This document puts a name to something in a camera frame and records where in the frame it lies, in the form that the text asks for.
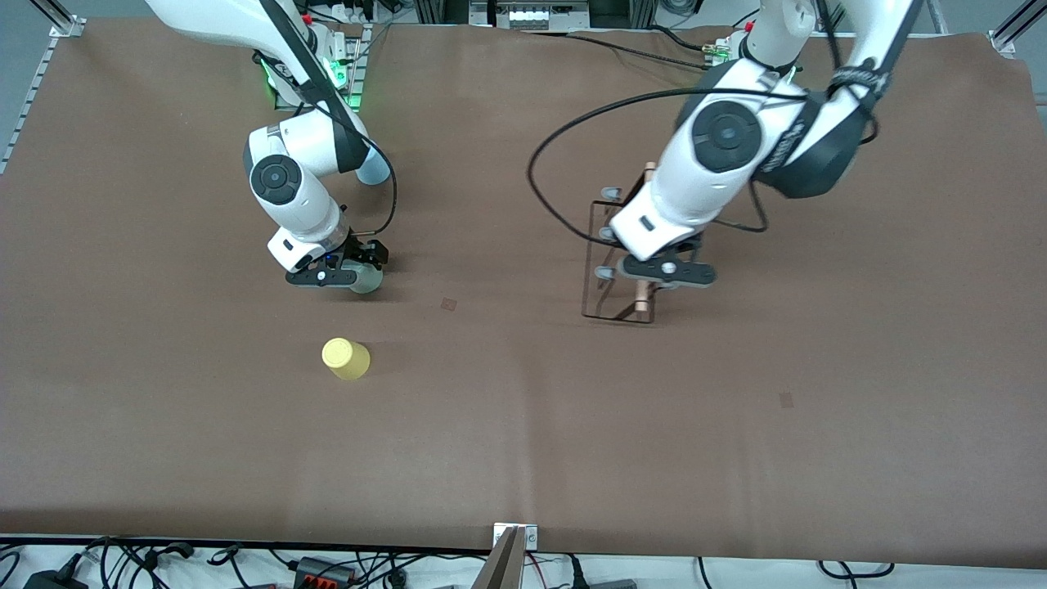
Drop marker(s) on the grey power strip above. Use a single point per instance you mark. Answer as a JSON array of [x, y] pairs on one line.
[[540, 16]]

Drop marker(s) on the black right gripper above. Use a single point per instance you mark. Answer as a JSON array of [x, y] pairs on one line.
[[361, 247]]

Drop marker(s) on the sage green cup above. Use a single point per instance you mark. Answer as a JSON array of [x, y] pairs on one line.
[[368, 282]]

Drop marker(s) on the yellow cup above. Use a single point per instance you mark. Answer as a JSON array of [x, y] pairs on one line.
[[348, 360]]

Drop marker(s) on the light blue cup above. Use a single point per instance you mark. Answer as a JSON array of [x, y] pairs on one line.
[[376, 168]]

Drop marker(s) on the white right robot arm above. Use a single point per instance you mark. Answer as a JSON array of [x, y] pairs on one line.
[[294, 188]]

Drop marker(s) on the black box red connectors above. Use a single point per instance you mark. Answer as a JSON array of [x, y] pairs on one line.
[[325, 573]]

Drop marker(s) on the black power adapter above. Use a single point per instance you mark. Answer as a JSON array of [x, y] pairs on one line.
[[53, 581]]

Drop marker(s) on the aluminium corner profile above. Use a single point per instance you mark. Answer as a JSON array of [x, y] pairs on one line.
[[61, 20], [1014, 29]]

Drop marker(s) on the brown table cover sheet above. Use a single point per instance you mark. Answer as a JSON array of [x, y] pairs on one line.
[[523, 425]]

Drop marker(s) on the small aluminium edge bracket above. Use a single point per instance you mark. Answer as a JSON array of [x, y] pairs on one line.
[[530, 536]]

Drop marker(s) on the perforated aluminium edge strip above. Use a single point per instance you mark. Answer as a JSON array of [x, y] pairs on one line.
[[29, 106]]

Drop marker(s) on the white power strip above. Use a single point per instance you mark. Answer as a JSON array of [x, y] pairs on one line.
[[360, 12]]

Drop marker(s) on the brown camera support beam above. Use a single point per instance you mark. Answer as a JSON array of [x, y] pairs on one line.
[[501, 568]]

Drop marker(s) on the black plug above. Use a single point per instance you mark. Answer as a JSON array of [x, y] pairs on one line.
[[577, 577]]

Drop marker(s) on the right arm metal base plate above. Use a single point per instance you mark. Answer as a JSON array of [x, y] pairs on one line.
[[356, 74]]

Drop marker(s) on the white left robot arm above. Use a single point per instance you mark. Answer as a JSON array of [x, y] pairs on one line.
[[720, 139]]

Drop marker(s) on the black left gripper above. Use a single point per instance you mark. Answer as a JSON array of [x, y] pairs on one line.
[[689, 244]]

